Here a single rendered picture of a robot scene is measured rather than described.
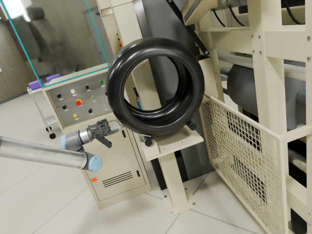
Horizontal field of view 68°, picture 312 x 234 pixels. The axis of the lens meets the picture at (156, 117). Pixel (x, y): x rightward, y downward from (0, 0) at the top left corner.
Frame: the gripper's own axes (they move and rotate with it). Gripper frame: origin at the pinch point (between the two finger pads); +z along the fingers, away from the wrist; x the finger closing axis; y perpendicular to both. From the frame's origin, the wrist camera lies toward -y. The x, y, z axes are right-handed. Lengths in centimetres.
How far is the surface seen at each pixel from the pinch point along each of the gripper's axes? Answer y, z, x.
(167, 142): -19.9, 22.6, -1.1
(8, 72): 7, -414, 945
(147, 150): -14.9, 8.7, -10.8
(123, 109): 14.2, 3.1, -11.5
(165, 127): -4.1, 22.0, -11.7
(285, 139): -3, 61, -59
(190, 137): -19.9, 37.2, -4.0
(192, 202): -99, 33, 24
